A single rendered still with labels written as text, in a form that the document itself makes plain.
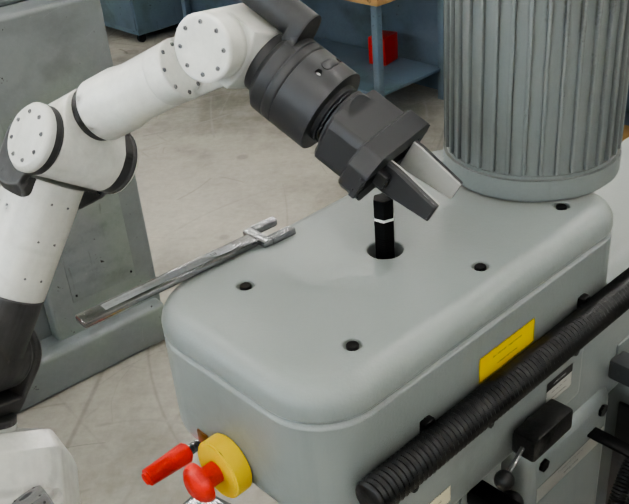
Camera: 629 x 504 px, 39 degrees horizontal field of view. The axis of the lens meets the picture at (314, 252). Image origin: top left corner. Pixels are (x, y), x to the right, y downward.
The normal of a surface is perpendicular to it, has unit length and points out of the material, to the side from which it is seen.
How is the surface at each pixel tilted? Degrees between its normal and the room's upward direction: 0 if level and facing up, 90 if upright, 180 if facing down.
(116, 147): 64
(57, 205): 92
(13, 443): 28
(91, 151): 84
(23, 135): 55
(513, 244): 0
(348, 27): 90
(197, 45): 81
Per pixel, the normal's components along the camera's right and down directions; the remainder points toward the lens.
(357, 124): 0.36, -0.62
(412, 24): -0.72, 0.40
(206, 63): -0.47, 0.34
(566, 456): 0.69, 0.33
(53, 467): 0.65, -0.25
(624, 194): -0.07, -0.85
